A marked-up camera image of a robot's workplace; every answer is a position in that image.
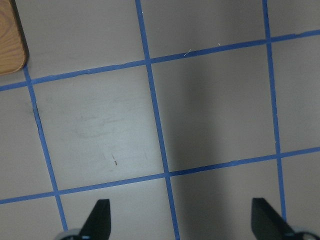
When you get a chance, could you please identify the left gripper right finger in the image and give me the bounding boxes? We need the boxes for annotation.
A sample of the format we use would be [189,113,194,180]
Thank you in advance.
[251,198,292,240]

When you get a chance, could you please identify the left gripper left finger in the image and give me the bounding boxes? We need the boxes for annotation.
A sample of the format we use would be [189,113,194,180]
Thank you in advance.
[78,199,111,240]

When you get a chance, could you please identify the wooden tray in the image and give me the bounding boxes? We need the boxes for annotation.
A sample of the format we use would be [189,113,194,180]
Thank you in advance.
[0,0,30,76]

